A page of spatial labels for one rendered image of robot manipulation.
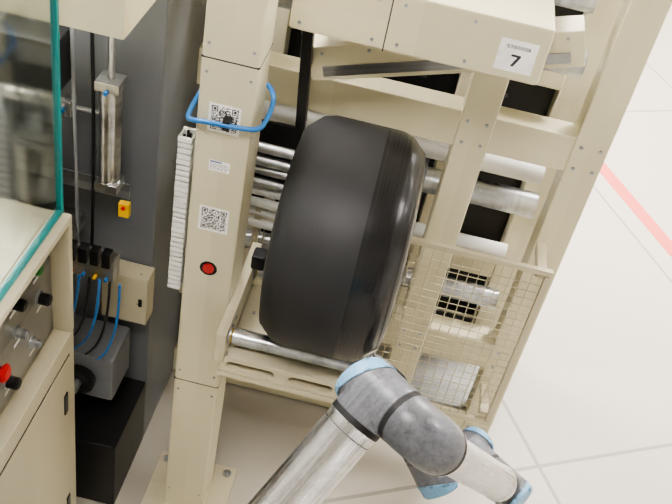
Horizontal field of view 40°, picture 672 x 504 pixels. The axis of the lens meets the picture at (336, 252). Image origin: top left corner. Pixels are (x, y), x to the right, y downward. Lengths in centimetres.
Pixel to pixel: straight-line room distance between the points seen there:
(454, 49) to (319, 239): 56
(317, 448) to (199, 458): 117
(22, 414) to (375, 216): 93
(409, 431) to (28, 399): 96
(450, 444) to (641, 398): 232
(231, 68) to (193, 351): 90
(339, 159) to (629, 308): 257
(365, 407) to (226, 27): 84
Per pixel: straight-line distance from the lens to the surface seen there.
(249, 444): 336
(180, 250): 239
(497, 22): 220
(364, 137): 217
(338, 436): 180
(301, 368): 244
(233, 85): 206
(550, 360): 400
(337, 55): 242
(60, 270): 229
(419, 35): 222
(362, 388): 180
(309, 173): 208
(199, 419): 281
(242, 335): 241
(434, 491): 228
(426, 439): 176
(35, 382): 232
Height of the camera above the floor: 263
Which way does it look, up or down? 39 degrees down
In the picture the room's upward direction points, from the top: 12 degrees clockwise
